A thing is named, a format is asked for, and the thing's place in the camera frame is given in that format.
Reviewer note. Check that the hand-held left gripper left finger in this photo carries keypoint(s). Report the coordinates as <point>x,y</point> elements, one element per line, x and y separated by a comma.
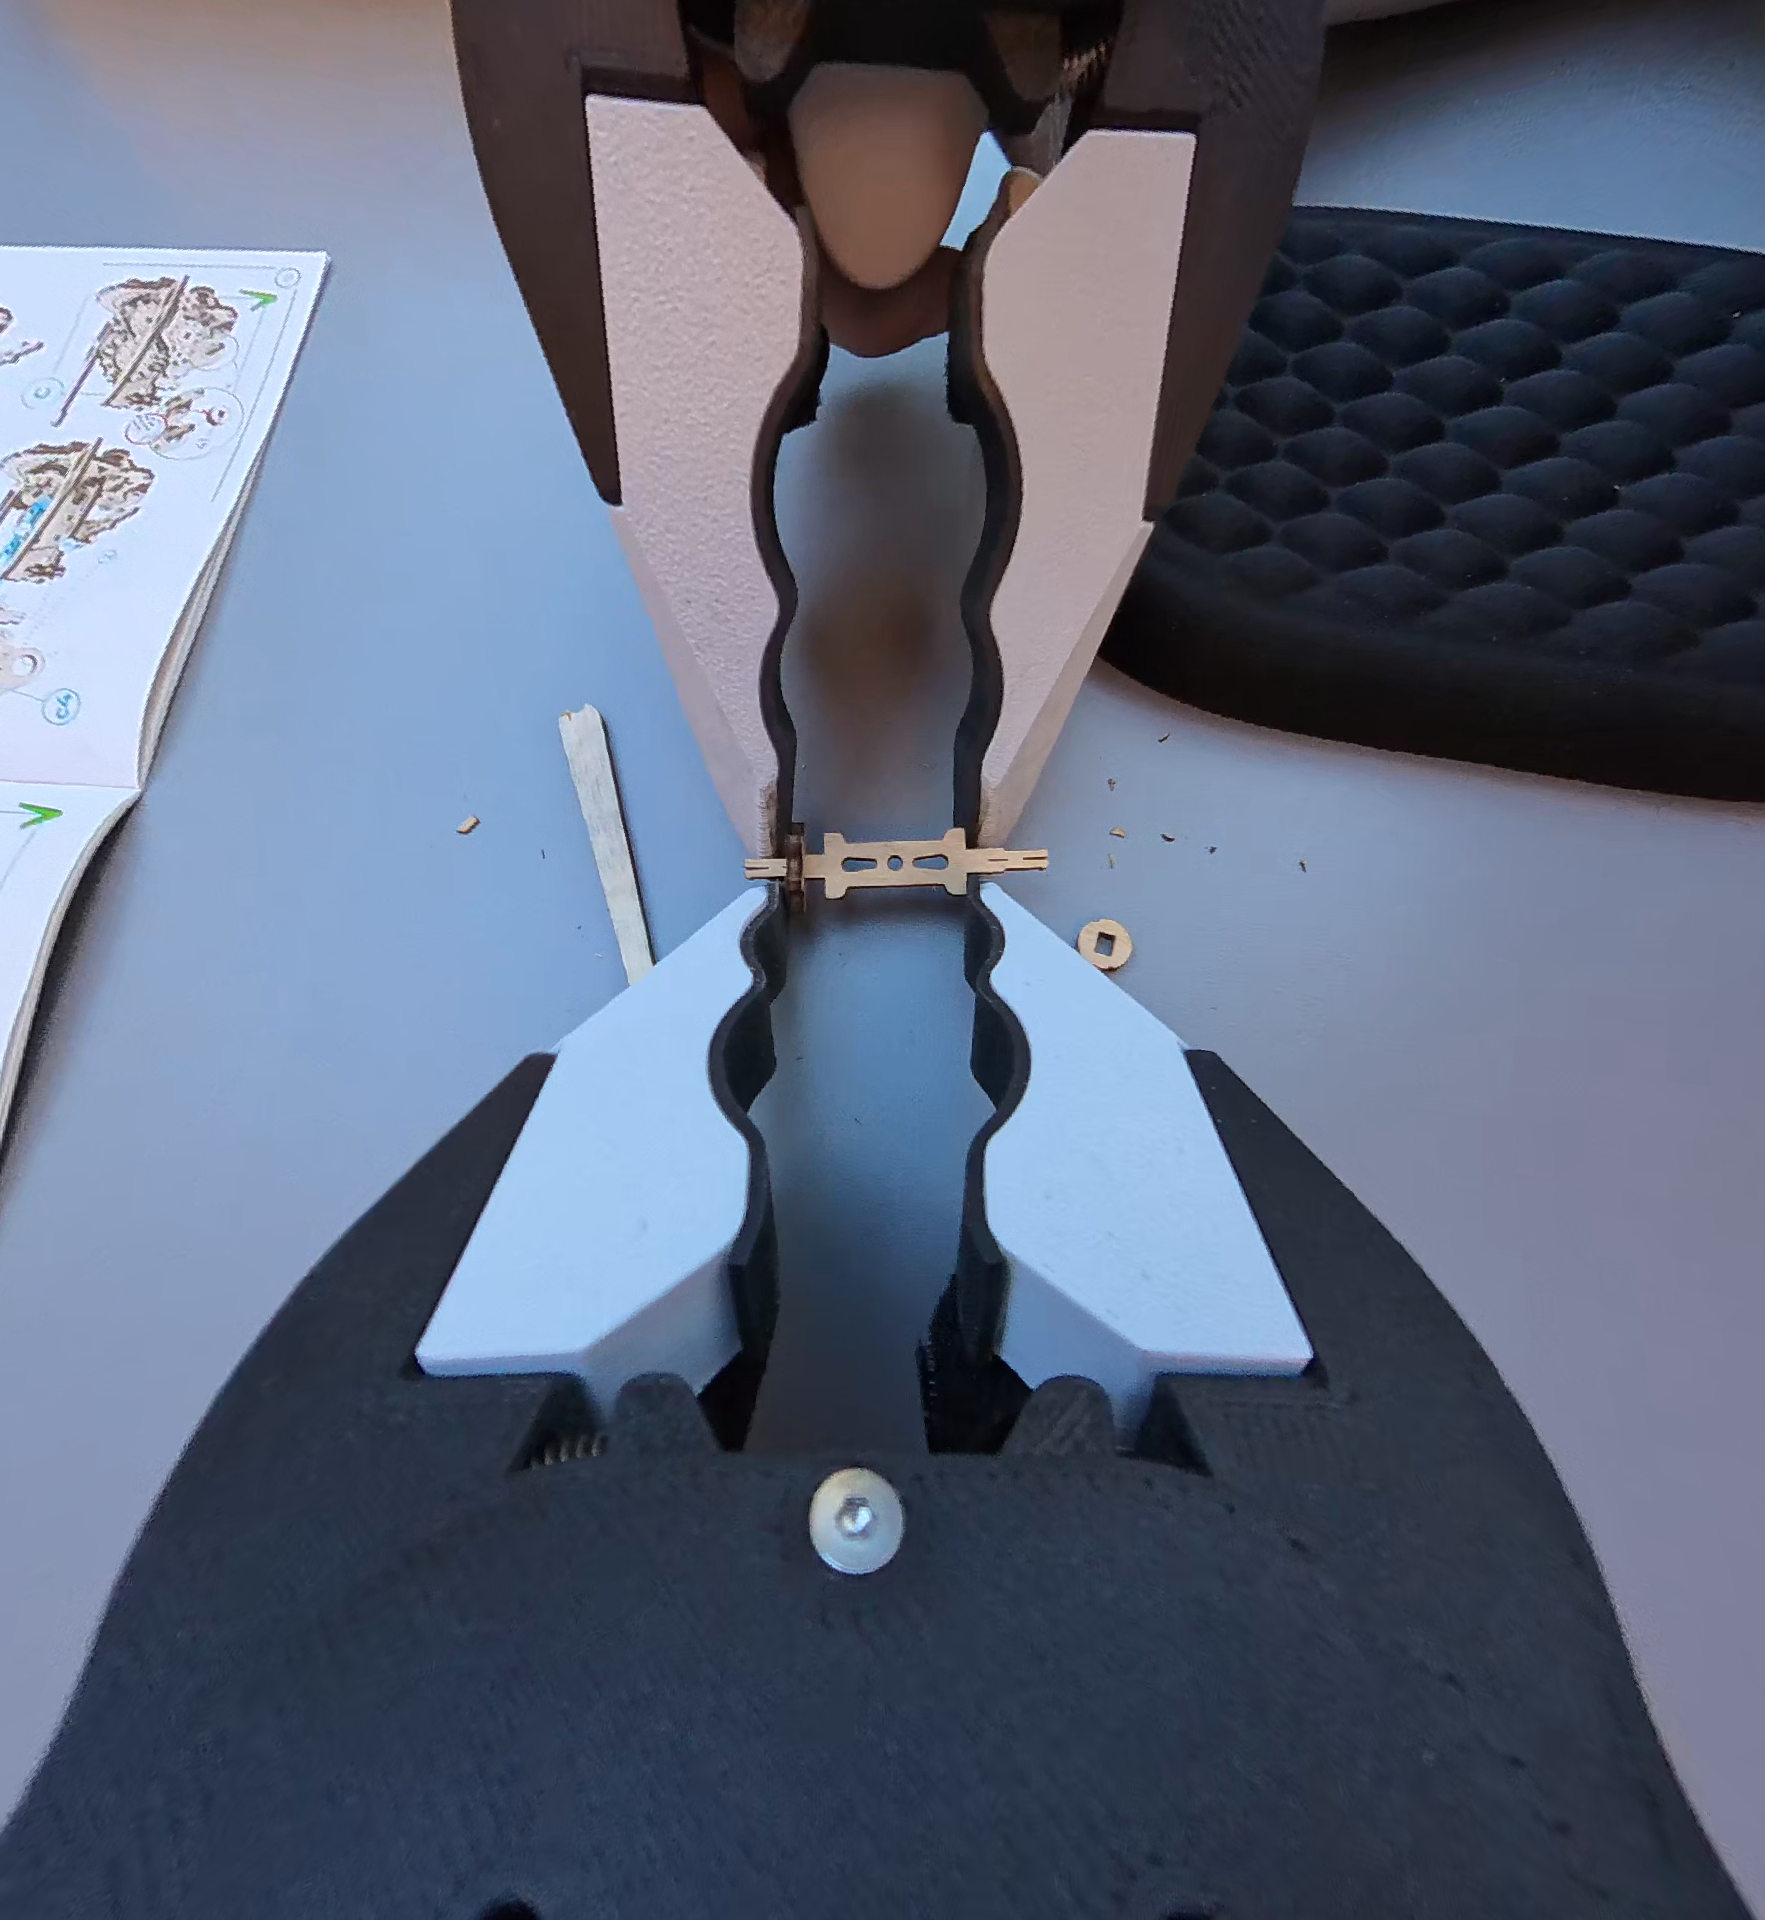
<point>597,1201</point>

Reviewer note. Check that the round wooden washer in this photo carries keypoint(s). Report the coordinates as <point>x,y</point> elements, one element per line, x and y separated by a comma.
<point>1093,949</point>

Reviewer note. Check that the small wooden gear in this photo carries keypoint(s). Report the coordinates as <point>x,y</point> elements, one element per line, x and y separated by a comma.
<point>792,866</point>

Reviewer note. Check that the black honeycomb cushion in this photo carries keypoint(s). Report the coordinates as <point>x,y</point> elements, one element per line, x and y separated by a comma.
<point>1497,494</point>

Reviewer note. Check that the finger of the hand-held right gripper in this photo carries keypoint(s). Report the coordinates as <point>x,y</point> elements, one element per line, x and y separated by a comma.
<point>671,375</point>
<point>1093,375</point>

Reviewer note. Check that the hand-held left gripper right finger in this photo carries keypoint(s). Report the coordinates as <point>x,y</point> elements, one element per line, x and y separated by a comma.
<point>1123,1201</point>

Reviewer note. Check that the small wooden axle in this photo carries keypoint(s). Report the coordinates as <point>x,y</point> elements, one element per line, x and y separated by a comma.
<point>837,864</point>

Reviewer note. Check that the illustrated instruction booklet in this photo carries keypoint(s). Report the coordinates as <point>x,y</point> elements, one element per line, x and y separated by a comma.
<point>72,600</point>

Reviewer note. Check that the flat wooden stick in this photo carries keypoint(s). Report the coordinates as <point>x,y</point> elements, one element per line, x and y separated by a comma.
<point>605,841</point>

